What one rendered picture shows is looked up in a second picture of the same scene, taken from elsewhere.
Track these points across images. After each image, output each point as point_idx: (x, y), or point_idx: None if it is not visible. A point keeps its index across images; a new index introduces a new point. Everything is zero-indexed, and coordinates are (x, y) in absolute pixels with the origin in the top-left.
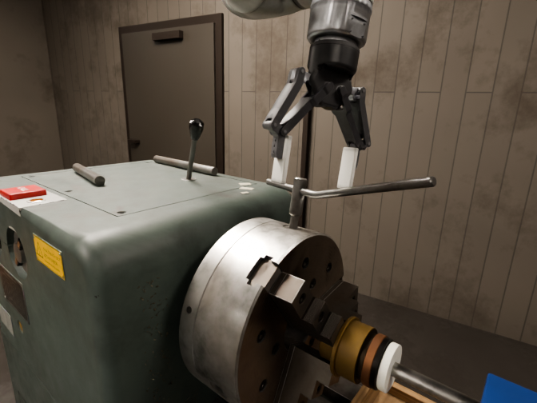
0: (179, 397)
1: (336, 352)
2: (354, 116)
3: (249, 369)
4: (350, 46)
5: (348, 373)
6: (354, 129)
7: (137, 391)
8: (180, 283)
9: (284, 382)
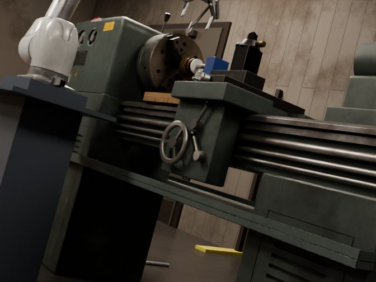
0: (129, 86)
1: (182, 60)
2: (215, 8)
3: (155, 58)
4: None
5: (183, 65)
6: (212, 9)
7: (120, 67)
8: (143, 44)
9: (165, 78)
